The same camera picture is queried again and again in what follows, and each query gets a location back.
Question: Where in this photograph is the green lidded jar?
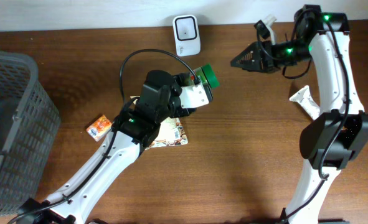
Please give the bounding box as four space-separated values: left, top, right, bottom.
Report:
183 63 220 89

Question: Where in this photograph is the white bamboo print tube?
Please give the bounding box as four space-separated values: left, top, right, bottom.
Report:
289 85 320 120

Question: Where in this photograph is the beige snack bag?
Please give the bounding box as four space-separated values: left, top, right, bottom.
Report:
121 98 187 152

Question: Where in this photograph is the orange snack packet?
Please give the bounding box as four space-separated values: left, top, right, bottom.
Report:
86 114 112 142

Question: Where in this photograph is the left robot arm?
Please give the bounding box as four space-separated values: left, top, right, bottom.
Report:
11 70 215 223

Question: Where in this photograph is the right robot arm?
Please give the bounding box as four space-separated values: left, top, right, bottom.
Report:
230 5 368 223

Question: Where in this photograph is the white barcode scanner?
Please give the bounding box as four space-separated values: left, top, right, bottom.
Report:
172 15 201 57

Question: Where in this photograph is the grey plastic basket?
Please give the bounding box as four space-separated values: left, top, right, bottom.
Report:
0 51 61 216

